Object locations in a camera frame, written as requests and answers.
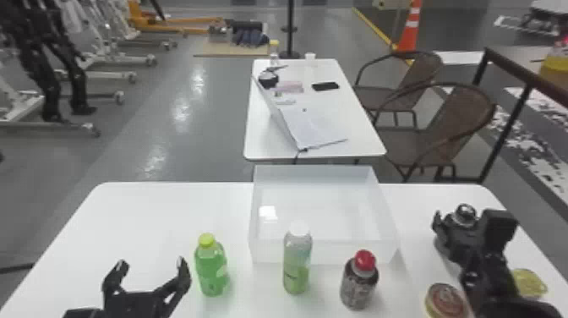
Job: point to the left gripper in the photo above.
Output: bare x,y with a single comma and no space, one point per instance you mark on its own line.
133,306

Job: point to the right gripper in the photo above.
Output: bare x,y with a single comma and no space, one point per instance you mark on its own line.
457,237

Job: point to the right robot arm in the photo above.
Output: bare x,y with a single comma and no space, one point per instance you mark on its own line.
492,288

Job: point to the red noodle cup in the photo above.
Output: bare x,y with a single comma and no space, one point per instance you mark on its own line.
444,304

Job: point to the yellow can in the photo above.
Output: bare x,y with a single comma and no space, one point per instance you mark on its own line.
530,283

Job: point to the dark bottle red cap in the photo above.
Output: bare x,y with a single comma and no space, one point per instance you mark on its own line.
358,282

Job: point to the brown chair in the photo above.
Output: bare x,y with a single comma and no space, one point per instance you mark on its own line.
461,115
421,71

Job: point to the clear box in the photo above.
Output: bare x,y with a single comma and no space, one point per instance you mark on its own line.
324,213

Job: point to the pale green bottle white cap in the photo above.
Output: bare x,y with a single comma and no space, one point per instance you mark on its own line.
296,262

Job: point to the dark side table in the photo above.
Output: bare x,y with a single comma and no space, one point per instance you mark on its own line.
510,66

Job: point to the white laptop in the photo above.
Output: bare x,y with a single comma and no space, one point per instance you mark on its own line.
306,124

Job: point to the white side table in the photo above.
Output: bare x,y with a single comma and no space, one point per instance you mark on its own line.
270,137

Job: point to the black phone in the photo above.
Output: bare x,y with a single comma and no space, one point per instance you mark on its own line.
325,86

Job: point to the orange cone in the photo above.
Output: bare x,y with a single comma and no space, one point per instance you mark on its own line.
410,26

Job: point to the white cup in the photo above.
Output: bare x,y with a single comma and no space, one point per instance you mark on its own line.
310,57

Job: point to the black round device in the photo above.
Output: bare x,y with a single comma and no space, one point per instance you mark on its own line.
268,80

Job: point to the clear bottle yellow cap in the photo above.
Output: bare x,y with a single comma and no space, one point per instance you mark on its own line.
274,54

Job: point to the yellow pallet jack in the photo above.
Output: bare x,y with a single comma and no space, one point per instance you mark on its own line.
177,22

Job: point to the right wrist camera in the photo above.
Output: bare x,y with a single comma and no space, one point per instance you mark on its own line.
500,231

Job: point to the black post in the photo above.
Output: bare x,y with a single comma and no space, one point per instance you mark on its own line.
290,26

